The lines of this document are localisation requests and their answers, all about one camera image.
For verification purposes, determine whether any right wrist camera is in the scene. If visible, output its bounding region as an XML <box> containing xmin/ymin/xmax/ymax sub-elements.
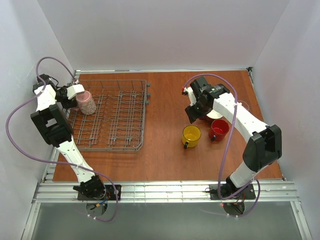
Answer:
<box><xmin>182</xmin><ymin>86</ymin><xmax>197</xmax><ymax>106</ymax></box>

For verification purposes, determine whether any grey wire dish rack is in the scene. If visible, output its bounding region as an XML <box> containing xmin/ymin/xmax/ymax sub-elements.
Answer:
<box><xmin>65</xmin><ymin>79</ymin><xmax>150</xmax><ymax>152</ymax></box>

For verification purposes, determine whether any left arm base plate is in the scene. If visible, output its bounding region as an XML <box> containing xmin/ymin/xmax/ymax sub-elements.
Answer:
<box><xmin>76</xmin><ymin>184</ymin><xmax>122</xmax><ymax>201</ymax></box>

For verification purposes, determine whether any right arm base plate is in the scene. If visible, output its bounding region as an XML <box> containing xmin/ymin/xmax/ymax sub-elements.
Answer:
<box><xmin>204</xmin><ymin>181</ymin><xmax>257</xmax><ymax>200</ymax></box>

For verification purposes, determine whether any aluminium mounting rail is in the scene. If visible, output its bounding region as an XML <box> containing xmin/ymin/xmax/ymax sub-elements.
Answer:
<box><xmin>32</xmin><ymin>179</ymin><xmax>300</xmax><ymax>203</ymax></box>

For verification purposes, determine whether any yellow cup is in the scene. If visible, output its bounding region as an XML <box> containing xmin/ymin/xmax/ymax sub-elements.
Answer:
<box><xmin>181</xmin><ymin>125</ymin><xmax>202</xmax><ymax>150</ymax></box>

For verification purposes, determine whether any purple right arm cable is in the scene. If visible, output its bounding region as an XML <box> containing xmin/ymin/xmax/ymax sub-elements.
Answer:
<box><xmin>183</xmin><ymin>73</ymin><xmax>261</xmax><ymax>218</ymax></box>

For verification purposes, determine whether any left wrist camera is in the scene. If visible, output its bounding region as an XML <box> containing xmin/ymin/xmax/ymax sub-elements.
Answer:
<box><xmin>66</xmin><ymin>79</ymin><xmax>85</xmax><ymax>100</ymax></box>

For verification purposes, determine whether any clear glass cup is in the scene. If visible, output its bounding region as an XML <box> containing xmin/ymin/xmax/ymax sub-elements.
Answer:
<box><xmin>239</xmin><ymin>100</ymin><xmax>250</xmax><ymax>111</ymax></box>

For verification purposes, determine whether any plain red mug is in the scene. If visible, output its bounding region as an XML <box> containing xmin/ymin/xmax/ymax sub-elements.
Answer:
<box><xmin>208</xmin><ymin>119</ymin><xmax>230</xmax><ymax>142</ymax></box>

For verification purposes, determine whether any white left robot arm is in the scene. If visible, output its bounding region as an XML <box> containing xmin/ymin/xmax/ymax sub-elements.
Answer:
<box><xmin>30</xmin><ymin>74</ymin><xmax>106</xmax><ymax>200</ymax></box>

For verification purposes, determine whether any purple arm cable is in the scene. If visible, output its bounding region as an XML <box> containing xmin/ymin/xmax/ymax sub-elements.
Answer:
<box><xmin>183</xmin><ymin>73</ymin><xmax>261</xmax><ymax>218</ymax></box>
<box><xmin>5</xmin><ymin>56</ymin><xmax>120</xmax><ymax>223</ymax></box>

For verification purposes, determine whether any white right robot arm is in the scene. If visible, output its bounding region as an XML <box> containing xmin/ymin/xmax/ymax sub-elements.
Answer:
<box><xmin>181</xmin><ymin>73</ymin><xmax>282</xmax><ymax>200</ymax></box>

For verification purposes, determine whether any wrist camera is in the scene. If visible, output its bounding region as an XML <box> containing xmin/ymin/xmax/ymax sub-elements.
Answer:
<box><xmin>182</xmin><ymin>86</ymin><xmax>197</xmax><ymax>106</ymax></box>
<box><xmin>66</xmin><ymin>79</ymin><xmax>85</xmax><ymax>100</ymax></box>

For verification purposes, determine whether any red floral mug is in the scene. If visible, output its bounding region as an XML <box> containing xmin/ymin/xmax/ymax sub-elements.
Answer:
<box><xmin>199</xmin><ymin>112</ymin><xmax>223</xmax><ymax>123</ymax></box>

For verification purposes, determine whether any pink ghost pattern cup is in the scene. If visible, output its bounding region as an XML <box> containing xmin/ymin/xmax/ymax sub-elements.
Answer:
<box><xmin>75</xmin><ymin>90</ymin><xmax>97</xmax><ymax>115</ymax></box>

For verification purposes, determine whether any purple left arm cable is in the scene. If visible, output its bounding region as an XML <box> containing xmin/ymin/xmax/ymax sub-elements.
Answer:
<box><xmin>5</xmin><ymin>56</ymin><xmax>120</xmax><ymax>223</ymax></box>

